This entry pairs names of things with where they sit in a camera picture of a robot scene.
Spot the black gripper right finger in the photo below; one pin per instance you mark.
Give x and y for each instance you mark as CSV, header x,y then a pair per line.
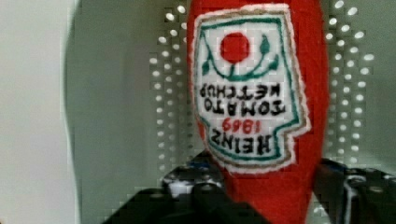
x,y
355,195

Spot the red felt ketchup bottle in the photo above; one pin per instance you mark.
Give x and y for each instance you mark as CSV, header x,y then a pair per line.
x,y
259,86

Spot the pale green strainer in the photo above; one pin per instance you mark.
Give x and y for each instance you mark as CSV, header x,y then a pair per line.
x,y
128,108

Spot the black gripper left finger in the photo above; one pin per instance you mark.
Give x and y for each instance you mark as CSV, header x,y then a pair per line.
x,y
192,193

